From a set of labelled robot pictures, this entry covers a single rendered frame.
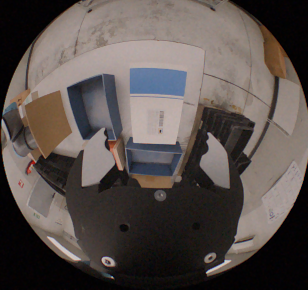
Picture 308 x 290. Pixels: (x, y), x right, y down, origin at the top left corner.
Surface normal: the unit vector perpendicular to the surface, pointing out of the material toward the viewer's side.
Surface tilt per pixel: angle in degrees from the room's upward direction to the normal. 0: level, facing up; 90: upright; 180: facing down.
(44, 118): 90
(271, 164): 90
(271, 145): 90
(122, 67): 0
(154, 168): 90
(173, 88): 0
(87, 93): 0
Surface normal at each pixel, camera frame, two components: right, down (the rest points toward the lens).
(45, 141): 1.00, -0.01
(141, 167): 0.12, -0.84
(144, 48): 0.00, 0.53
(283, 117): -1.00, -0.04
